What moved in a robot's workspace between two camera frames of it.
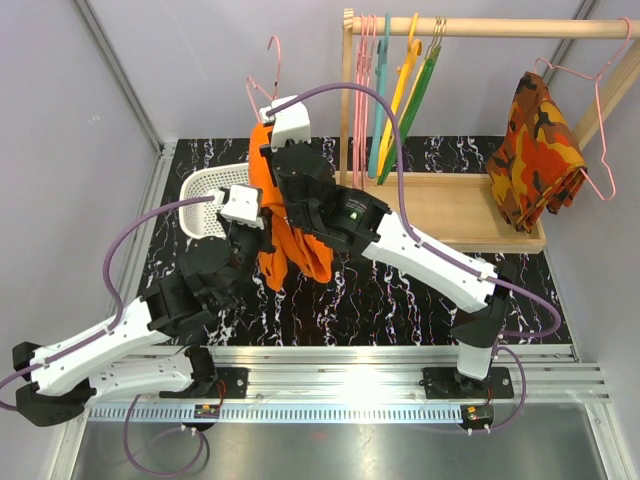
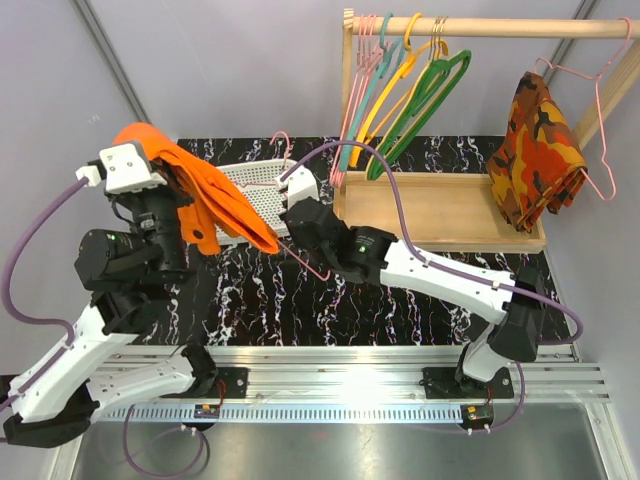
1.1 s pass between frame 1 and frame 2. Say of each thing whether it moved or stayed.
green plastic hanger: moved
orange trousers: moved
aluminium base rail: stayed
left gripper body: moved
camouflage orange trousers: stayed
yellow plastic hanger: moved
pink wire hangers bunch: moved
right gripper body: moved
